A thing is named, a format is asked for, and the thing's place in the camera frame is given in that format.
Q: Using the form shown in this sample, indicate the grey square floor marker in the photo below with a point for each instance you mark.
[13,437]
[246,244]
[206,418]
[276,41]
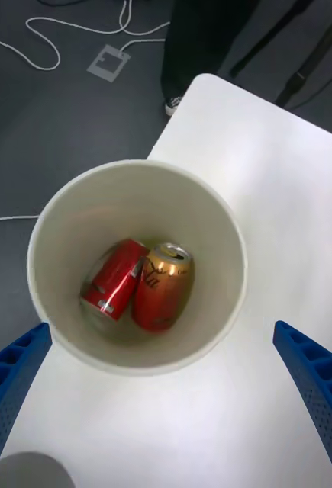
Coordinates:
[97,68]

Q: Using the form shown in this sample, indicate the gold and red drink can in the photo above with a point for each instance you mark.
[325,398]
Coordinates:
[162,297]

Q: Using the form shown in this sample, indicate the person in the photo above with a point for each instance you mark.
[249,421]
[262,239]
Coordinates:
[188,45]

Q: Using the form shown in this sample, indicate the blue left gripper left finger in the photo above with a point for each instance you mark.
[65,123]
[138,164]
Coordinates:
[9,389]

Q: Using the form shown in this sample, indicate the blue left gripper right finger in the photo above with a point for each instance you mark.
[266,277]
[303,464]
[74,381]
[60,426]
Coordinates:
[322,392]

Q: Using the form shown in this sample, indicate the grey plastic bin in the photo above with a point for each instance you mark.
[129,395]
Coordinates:
[32,472]

